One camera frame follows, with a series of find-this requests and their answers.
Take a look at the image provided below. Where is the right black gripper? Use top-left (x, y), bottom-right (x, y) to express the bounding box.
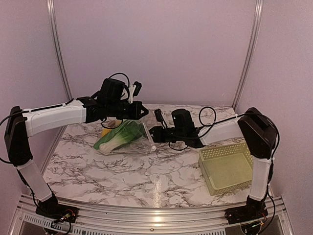
top-left (143, 126), bottom-right (185, 143)

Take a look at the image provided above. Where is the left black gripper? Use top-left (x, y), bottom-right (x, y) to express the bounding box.
top-left (107, 100), bottom-right (149, 119)

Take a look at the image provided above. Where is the green fake bok choy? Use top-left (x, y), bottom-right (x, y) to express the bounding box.
top-left (93, 120), bottom-right (145, 155)

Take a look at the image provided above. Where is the clear zip top bag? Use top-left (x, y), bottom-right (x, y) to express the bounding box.
top-left (93, 118), bottom-right (157, 156)

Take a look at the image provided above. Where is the pale green plastic basket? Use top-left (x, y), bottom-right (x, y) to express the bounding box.
top-left (198, 142), bottom-right (253, 196)

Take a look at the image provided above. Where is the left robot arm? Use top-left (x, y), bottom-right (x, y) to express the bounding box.
top-left (4, 77), bottom-right (148, 218)

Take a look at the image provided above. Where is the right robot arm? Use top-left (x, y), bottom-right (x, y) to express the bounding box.
top-left (149, 107), bottom-right (280, 219)

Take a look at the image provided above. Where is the brown fake potato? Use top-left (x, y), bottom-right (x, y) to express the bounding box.
top-left (106, 120), bottom-right (121, 128)

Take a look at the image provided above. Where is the yellow fake lemon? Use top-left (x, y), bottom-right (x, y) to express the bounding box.
top-left (101, 129), bottom-right (111, 137)

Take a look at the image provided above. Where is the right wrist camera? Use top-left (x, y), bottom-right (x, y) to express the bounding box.
top-left (154, 109), bottom-right (168, 128)

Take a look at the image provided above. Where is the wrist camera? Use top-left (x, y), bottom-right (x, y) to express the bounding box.
top-left (154, 109), bottom-right (168, 128)
top-left (128, 81), bottom-right (142, 103)

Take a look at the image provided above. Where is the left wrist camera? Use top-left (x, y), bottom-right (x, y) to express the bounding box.
top-left (128, 81), bottom-right (142, 103)

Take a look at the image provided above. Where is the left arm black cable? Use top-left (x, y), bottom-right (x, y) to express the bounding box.
top-left (109, 72), bottom-right (132, 89)

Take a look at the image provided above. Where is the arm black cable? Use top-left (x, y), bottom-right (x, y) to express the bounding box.
top-left (198, 106), bottom-right (239, 130)
top-left (109, 72), bottom-right (132, 89)

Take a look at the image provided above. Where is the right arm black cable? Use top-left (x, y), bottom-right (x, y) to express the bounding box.
top-left (198, 106), bottom-right (239, 130)

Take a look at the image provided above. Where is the aluminium front rail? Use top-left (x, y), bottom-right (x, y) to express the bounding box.
top-left (9, 194), bottom-right (294, 235)

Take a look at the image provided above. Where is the right aluminium frame post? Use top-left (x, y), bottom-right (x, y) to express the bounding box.
top-left (232, 0), bottom-right (264, 110)

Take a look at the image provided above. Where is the aluminium frame post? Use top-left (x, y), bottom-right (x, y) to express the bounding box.
top-left (46, 0), bottom-right (73, 100)
top-left (232, 0), bottom-right (264, 110)

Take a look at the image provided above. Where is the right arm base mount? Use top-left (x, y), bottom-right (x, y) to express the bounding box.
top-left (224, 205), bottom-right (268, 224)

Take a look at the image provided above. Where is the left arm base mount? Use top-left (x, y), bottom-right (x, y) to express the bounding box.
top-left (36, 204), bottom-right (78, 223)

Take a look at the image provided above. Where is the left aluminium frame post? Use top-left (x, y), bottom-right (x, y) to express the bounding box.
top-left (46, 0), bottom-right (73, 100)

